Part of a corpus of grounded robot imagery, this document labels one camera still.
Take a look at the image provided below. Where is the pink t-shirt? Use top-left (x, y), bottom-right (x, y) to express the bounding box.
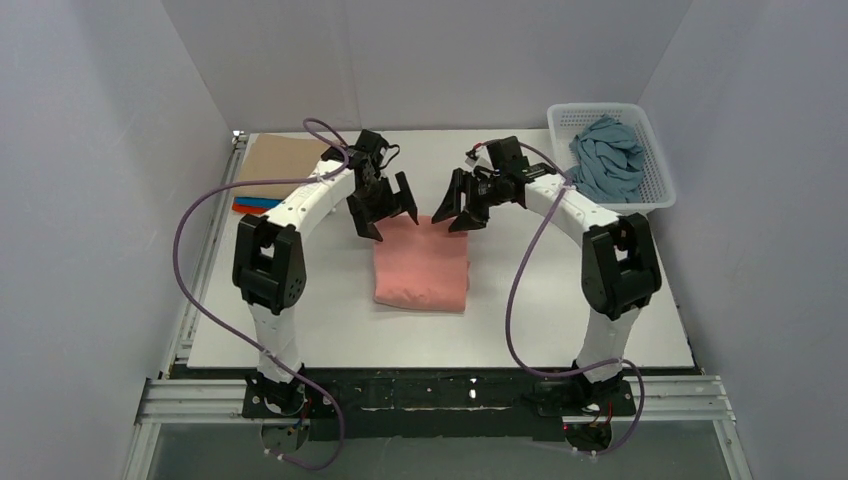
top-left (373, 216), bottom-right (470, 313)

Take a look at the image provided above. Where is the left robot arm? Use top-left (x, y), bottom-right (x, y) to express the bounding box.
top-left (232, 170), bottom-right (418, 385)

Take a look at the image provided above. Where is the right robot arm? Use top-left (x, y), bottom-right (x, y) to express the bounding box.
top-left (432, 164), bottom-right (662, 417)

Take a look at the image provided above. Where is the tan folded t-shirt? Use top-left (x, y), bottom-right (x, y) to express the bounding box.
top-left (236, 134), bottom-right (328, 182)

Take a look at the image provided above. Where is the teal crumpled t-shirt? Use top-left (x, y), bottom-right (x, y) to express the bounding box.
top-left (566, 115), bottom-right (645, 204)

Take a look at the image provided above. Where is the white plastic basket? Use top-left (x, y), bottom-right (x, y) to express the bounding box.
top-left (547, 102), bottom-right (676, 215)

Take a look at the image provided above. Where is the blue folded t-shirt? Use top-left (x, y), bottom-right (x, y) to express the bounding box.
top-left (233, 197), bottom-right (281, 210)

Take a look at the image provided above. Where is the orange folded t-shirt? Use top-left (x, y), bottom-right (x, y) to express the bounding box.
top-left (231, 202), bottom-right (268, 216)

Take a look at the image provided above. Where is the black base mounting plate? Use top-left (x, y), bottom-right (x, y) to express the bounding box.
top-left (242, 368), bottom-right (638, 441)

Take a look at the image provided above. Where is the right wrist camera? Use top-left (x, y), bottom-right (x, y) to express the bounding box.
top-left (486, 136), bottom-right (555, 184)

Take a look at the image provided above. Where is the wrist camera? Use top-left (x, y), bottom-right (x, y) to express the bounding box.
top-left (343, 129), bottom-right (401, 173)
top-left (486, 136), bottom-right (555, 184)

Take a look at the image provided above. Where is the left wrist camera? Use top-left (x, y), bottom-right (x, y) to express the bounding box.
top-left (343, 129), bottom-right (401, 173)

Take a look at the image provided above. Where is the aluminium frame rail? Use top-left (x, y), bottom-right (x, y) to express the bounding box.
top-left (124, 375), bottom-right (752, 479)

